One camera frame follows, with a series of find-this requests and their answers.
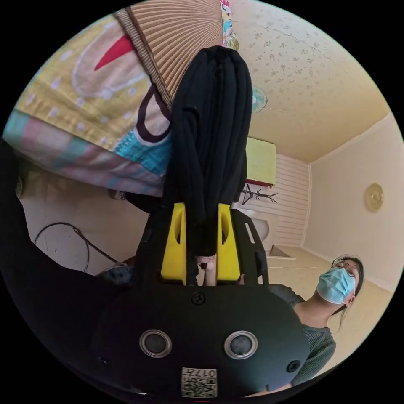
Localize round golden wall clock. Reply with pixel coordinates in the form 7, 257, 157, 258
365, 182, 384, 213

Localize black cable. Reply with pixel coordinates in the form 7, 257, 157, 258
34, 222, 128, 273

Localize wall fan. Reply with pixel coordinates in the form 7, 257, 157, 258
251, 87, 268, 114

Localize person's left hand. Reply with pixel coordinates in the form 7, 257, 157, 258
197, 255, 219, 287

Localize black coat rack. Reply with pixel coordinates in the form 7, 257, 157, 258
242, 184, 279, 205

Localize bed with mat and printed sheet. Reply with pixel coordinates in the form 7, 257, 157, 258
2, 0, 241, 198

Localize person's body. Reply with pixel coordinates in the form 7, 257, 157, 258
271, 255, 364, 388

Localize black pants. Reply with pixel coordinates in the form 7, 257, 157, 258
0, 45, 253, 316

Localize yellow-green curtain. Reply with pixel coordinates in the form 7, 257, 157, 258
245, 137, 277, 187

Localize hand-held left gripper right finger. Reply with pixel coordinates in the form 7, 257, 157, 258
217, 203, 242, 281

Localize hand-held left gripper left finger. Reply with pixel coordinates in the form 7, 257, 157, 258
160, 203, 188, 283

